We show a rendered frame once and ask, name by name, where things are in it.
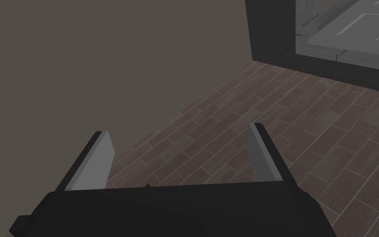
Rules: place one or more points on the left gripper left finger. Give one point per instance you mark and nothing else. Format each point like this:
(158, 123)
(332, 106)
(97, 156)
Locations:
(91, 164)

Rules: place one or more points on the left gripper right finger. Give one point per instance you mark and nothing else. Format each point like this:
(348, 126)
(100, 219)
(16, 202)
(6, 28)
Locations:
(264, 158)

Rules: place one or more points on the dark framed glass door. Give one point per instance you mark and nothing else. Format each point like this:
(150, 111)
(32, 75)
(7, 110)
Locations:
(347, 36)

